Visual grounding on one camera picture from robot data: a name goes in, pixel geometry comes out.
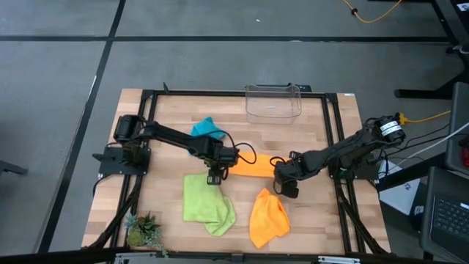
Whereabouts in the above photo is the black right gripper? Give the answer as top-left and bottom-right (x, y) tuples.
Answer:
(273, 150), (323, 199)

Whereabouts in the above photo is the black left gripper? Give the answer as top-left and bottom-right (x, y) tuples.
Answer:
(200, 141), (239, 186)

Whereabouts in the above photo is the green microfiber towel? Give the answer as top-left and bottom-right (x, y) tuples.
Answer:
(182, 172), (237, 238)

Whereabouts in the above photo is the orange microfiber towel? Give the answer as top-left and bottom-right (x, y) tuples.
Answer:
(227, 151), (292, 180)
(248, 187), (291, 250)

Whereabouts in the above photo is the teal microfiber towel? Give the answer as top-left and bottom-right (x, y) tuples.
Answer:
(187, 116), (227, 157)

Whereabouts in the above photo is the clear plastic bin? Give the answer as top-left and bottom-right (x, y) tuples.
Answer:
(244, 83), (303, 125)

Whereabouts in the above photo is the small artificial succulent plant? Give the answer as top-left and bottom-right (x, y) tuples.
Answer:
(123, 210), (170, 258)

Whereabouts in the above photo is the white cardboard box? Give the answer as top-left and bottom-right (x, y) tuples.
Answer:
(378, 161), (421, 216)

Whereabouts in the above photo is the grey laptop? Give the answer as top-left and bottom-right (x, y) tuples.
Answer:
(420, 166), (469, 264)

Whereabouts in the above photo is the grey computer monitor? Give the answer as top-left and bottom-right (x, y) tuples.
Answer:
(445, 82), (469, 175)

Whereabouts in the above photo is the black furniture leg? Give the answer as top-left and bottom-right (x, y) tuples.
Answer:
(0, 160), (29, 176)

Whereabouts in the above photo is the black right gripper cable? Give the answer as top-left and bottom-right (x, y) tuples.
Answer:
(270, 156), (287, 195)

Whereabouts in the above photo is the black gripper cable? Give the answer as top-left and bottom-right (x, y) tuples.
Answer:
(215, 130), (258, 166)
(270, 156), (287, 195)

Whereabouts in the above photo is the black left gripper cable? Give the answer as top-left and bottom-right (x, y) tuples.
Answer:
(215, 130), (258, 166)

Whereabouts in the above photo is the black aluminium table frame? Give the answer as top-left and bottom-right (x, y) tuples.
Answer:
(82, 82), (392, 264)

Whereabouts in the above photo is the silver metal bracket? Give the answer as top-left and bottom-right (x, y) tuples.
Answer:
(317, 255), (362, 264)
(114, 252), (159, 264)

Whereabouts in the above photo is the yellow extension cord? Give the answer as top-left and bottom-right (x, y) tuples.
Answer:
(398, 109), (452, 125)

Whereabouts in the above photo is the white cable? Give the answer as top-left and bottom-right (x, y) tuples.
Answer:
(397, 122), (469, 166)

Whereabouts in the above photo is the black desk frame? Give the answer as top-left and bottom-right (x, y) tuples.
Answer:
(394, 0), (469, 100)

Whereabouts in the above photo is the yellow hanging cable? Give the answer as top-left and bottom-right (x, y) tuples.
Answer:
(341, 0), (404, 24)

